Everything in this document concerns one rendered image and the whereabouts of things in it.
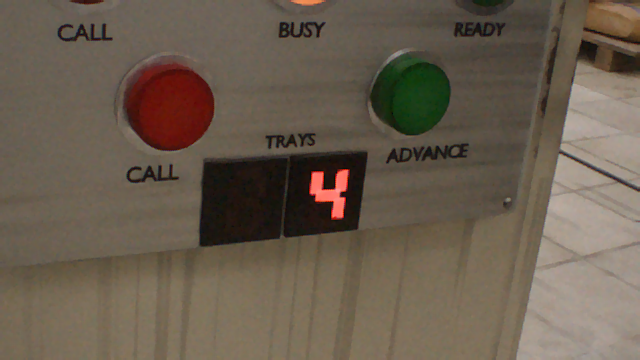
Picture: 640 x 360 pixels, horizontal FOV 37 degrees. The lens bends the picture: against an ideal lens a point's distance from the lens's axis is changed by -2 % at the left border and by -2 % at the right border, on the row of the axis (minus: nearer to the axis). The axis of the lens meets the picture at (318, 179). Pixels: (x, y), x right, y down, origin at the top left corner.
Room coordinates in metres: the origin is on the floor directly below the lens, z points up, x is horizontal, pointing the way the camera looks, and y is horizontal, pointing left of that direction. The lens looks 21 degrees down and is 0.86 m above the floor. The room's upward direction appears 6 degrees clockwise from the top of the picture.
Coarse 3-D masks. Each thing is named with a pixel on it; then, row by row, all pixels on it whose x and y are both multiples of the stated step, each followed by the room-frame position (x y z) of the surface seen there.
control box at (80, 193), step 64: (0, 0) 0.30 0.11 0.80; (64, 0) 0.31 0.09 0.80; (128, 0) 0.32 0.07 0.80; (192, 0) 0.33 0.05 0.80; (256, 0) 0.34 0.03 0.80; (384, 0) 0.37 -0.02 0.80; (448, 0) 0.38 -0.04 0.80; (512, 0) 0.39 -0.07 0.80; (0, 64) 0.30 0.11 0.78; (64, 64) 0.31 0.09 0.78; (128, 64) 0.32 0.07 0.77; (192, 64) 0.33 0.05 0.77; (256, 64) 0.34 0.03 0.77; (320, 64) 0.36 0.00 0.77; (384, 64) 0.37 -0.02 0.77; (448, 64) 0.38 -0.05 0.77; (512, 64) 0.40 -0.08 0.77; (0, 128) 0.30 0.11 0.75; (64, 128) 0.31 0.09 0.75; (128, 128) 0.32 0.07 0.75; (256, 128) 0.34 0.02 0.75; (320, 128) 0.36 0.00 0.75; (384, 128) 0.37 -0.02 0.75; (448, 128) 0.39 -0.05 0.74; (512, 128) 0.40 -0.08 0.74; (0, 192) 0.30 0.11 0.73; (64, 192) 0.31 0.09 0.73; (128, 192) 0.32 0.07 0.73; (192, 192) 0.33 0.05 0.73; (384, 192) 0.37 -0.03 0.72; (448, 192) 0.39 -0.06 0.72; (512, 192) 0.40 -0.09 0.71; (0, 256) 0.30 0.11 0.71; (64, 256) 0.31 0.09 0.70
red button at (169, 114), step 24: (168, 72) 0.32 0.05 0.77; (192, 72) 0.32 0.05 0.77; (144, 96) 0.31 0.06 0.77; (168, 96) 0.32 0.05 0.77; (192, 96) 0.32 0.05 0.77; (144, 120) 0.31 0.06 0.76; (168, 120) 0.32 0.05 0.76; (192, 120) 0.32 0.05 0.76; (168, 144) 0.32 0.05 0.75; (192, 144) 0.32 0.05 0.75
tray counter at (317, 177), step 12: (324, 168) 0.36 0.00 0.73; (336, 168) 0.36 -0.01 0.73; (312, 180) 0.35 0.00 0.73; (336, 180) 0.36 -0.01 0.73; (312, 192) 0.35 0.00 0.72; (324, 192) 0.36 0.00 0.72; (336, 192) 0.36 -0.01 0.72; (312, 204) 0.35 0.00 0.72; (336, 204) 0.36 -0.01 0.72; (312, 216) 0.35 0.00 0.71; (336, 216) 0.36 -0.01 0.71; (312, 228) 0.35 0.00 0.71
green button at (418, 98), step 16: (400, 64) 0.37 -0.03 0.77; (416, 64) 0.37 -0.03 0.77; (432, 64) 0.37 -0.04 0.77; (384, 80) 0.37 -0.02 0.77; (400, 80) 0.36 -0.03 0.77; (416, 80) 0.36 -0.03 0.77; (432, 80) 0.37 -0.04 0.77; (448, 80) 0.37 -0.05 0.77; (384, 96) 0.36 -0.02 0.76; (400, 96) 0.36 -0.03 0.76; (416, 96) 0.36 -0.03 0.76; (432, 96) 0.37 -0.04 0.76; (448, 96) 0.37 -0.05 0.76; (384, 112) 0.36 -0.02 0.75; (400, 112) 0.36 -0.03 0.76; (416, 112) 0.37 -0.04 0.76; (432, 112) 0.37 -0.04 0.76; (400, 128) 0.36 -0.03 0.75; (416, 128) 0.37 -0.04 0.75
